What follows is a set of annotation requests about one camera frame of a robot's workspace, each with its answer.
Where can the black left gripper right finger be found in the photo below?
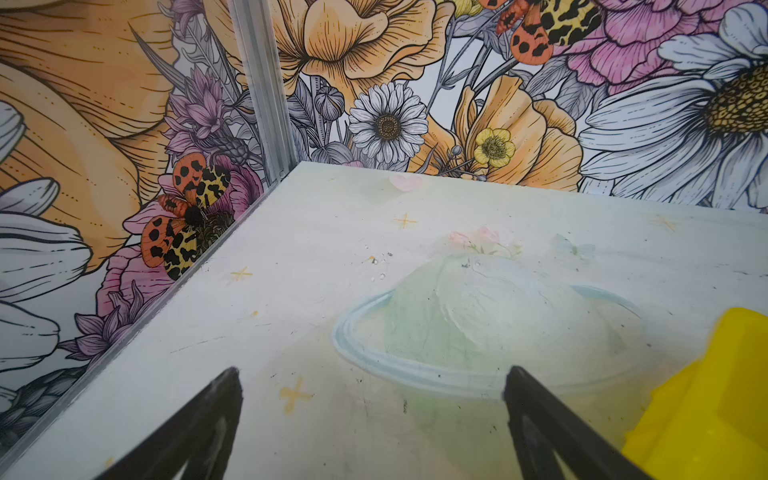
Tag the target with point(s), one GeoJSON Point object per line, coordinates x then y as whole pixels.
{"type": "Point", "coordinates": [546, 433]}

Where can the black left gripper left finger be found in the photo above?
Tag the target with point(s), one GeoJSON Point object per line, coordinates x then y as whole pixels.
{"type": "Point", "coordinates": [195, 443]}

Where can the yellow plastic bin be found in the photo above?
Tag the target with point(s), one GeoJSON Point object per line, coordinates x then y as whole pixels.
{"type": "Point", "coordinates": [709, 421]}

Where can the aluminium corner post left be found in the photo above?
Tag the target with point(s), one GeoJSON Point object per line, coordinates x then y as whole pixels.
{"type": "Point", "coordinates": [257, 44]}

